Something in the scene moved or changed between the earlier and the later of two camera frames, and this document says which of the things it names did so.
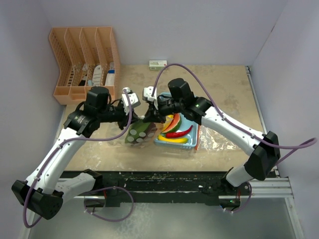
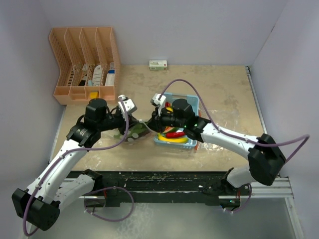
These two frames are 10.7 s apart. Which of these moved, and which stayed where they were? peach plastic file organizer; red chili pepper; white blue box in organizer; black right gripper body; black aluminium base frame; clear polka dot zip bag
Moved: black right gripper body; clear polka dot zip bag
Stayed: peach plastic file organizer; white blue box in organizer; black aluminium base frame; red chili pepper
